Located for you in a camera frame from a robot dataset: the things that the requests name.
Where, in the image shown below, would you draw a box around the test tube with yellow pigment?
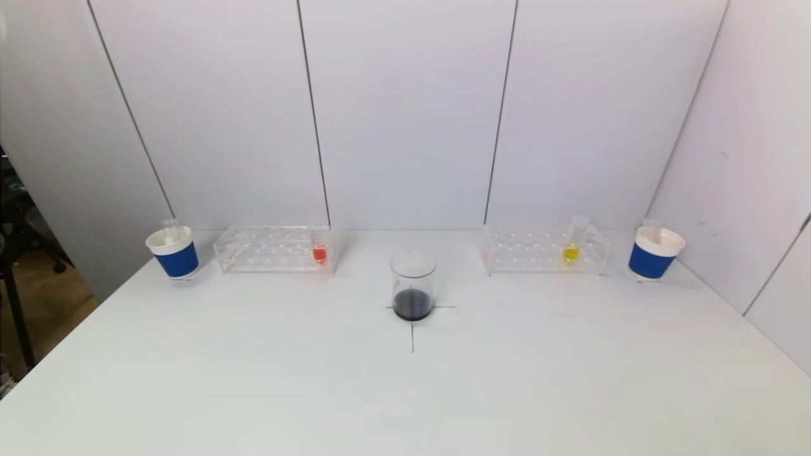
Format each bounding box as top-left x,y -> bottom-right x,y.
563,213 -> 592,265

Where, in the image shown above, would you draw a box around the black tripod stand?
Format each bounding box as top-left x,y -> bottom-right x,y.
0,146 -> 72,369

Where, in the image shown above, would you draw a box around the clear acrylic test tube rack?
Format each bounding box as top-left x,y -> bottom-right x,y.
212,224 -> 337,275
481,222 -> 615,277

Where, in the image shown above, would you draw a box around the blue and white paper cup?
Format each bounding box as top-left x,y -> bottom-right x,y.
144,225 -> 200,281
627,225 -> 687,282

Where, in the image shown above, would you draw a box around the clear glass beaker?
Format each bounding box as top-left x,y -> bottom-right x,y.
389,249 -> 438,323

